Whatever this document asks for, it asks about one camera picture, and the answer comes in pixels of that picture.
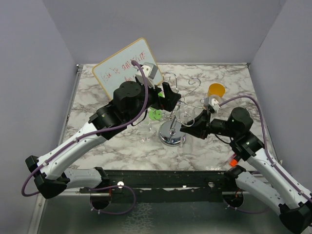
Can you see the orange plastic cup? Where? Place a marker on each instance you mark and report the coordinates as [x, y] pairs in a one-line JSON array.
[[216, 89]]

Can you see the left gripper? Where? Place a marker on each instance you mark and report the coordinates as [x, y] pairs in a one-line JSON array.
[[170, 100]]

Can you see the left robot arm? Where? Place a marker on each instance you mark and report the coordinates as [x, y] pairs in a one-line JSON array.
[[51, 171]]

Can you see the clear wine glass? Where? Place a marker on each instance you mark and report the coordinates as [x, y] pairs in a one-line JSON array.
[[145, 130], [186, 116]]

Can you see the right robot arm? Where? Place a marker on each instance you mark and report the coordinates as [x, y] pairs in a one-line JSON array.
[[289, 199]]

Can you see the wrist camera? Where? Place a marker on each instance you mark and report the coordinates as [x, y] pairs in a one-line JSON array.
[[150, 70], [211, 103]]

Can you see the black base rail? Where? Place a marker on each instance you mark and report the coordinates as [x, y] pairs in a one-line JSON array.
[[165, 186]]

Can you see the small whiteboard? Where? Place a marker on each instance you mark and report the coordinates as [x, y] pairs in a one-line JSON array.
[[117, 68]]

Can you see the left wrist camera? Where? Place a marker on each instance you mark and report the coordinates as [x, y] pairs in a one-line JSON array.
[[150, 70]]

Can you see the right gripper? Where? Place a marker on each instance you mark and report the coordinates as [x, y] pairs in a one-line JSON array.
[[201, 126]]

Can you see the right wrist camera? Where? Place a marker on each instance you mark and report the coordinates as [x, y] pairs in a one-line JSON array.
[[211, 103]]

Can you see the orange black marker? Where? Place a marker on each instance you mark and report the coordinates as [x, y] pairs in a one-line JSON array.
[[234, 161]]

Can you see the chrome wine glass rack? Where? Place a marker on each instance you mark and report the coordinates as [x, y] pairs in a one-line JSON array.
[[169, 132]]

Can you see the green plastic goblet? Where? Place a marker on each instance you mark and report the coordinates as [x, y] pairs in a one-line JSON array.
[[155, 114]]

